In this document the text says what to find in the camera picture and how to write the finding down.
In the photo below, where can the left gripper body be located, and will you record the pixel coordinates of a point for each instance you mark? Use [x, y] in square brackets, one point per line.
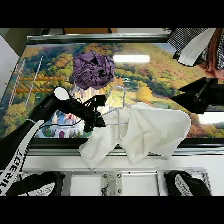
[95, 121]

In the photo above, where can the black white checked garment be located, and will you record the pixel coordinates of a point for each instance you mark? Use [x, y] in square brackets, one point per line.
[183, 36]

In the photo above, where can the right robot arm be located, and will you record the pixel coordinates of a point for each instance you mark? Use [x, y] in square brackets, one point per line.
[200, 95]

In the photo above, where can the silver frame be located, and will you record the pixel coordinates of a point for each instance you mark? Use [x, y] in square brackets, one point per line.
[113, 183]

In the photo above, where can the purple garment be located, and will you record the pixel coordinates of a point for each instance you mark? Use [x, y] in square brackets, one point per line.
[93, 70]

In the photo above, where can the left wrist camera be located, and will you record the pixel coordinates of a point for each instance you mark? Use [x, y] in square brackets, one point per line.
[98, 100]

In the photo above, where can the red-brown garment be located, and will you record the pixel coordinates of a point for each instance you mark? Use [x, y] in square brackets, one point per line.
[213, 56]

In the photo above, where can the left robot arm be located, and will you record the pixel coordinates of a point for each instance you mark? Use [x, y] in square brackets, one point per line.
[50, 106]

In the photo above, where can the white clothes hanger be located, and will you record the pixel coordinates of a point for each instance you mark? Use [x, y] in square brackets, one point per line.
[126, 98]

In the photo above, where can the white long-sleeved shirt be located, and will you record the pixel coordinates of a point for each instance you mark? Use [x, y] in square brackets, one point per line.
[156, 130]

